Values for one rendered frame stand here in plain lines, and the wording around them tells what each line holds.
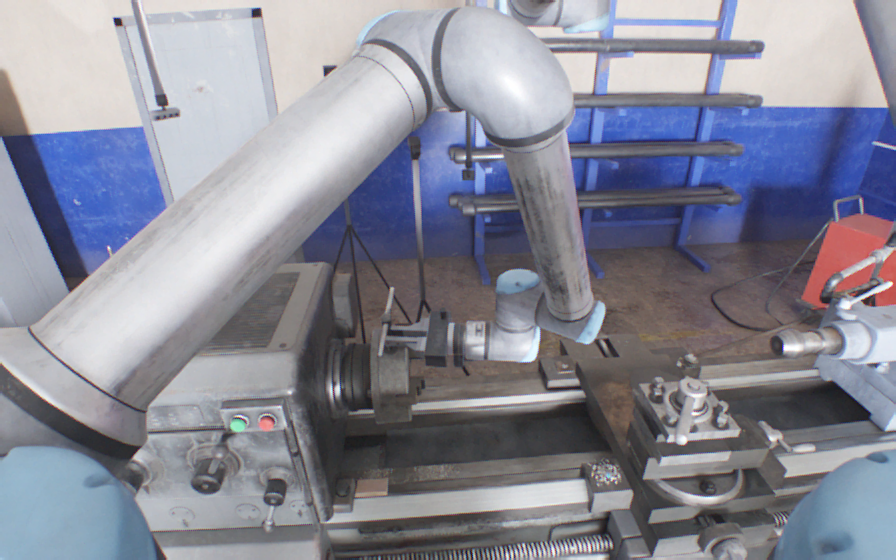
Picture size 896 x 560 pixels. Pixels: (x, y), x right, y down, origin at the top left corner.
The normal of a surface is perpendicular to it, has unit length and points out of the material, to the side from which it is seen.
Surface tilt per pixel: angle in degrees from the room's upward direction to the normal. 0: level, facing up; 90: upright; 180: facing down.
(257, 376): 45
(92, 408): 66
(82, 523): 5
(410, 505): 36
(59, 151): 90
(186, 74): 90
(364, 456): 0
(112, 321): 52
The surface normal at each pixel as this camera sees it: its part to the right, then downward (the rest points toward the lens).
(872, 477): -0.11, -0.87
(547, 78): 0.45, 0.14
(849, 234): -0.91, 0.21
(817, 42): 0.07, 0.48
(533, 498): 0.03, -0.44
